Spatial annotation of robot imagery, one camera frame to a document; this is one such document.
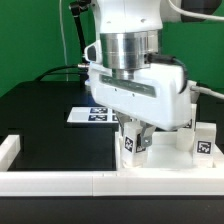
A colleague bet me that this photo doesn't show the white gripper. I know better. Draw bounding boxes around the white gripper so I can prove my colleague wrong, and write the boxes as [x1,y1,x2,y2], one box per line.
[84,41,191,148]

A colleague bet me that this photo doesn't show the white square tabletop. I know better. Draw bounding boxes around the white square tabletop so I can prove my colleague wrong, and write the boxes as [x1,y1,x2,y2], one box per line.
[116,132,224,170]

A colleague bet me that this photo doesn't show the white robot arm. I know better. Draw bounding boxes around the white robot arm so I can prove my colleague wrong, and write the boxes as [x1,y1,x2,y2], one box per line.
[85,0,222,148]

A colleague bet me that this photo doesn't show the white U-shaped fence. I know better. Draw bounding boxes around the white U-shaped fence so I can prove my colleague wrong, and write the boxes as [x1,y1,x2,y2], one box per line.
[0,135,224,197]

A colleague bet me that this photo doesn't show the white marker base plate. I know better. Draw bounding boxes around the white marker base plate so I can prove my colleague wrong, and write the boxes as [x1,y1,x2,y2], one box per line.
[67,107,118,123]

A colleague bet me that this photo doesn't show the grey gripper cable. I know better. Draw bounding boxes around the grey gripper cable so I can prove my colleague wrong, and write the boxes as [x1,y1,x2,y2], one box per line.
[148,0,224,101]

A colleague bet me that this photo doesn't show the black cable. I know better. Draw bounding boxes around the black cable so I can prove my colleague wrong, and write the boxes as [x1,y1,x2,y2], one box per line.
[33,64,91,82]

